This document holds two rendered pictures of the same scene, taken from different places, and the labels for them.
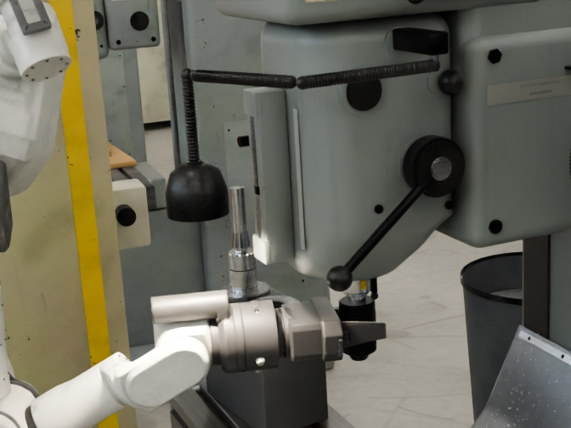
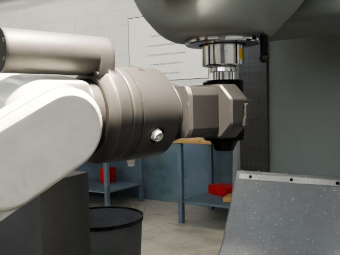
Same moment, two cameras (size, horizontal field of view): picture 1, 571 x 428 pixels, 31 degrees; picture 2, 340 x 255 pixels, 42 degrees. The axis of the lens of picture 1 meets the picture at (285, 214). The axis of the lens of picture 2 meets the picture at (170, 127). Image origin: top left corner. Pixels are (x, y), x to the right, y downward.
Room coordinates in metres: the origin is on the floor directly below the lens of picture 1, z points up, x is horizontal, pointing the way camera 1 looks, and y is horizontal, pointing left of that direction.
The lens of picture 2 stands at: (0.86, 0.26, 1.24)
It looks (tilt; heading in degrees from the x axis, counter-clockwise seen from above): 3 degrees down; 326
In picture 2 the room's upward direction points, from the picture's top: 1 degrees counter-clockwise
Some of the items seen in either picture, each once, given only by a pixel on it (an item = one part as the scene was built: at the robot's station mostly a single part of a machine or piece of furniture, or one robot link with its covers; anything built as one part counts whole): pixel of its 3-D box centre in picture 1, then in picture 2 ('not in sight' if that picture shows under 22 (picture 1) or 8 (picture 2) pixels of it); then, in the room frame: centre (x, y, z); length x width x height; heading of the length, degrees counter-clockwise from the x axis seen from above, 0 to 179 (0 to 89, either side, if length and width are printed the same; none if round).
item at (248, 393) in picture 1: (262, 351); (16, 224); (1.64, 0.05, 1.04); 0.22 x 0.12 x 0.20; 29
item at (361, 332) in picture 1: (362, 333); (244, 110); (1.23, -0.09, 1.23); 0.06 x 0.02 x 0.03; 97
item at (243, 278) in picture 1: (243, 273); not in sight; (1.68, 0.08, 1.17); 0.05 x 0.05 x 0.06
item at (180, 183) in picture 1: (196, 187); not in sight; (1.15, 0.10, 1.45); 0.07 x 0.07 x 0.06
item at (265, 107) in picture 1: (269, 175); not in sight; (1.22, 0.02, 1.45); 0.04 x 0.04 x 0.21; 22
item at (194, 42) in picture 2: not in sight; (222, 41); (1.26, -0.09, 1.31); 0.09 x 0.09 x 0.01
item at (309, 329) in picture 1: (288, 334); (163, 114); (1.25, 0.01, 1.23); 0.13 x 0.12 x 0.10; 7
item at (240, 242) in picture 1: (239, 219); not in sight; (1.68, 0.08, 1.26); 0.03 x 0.03 x 0.11
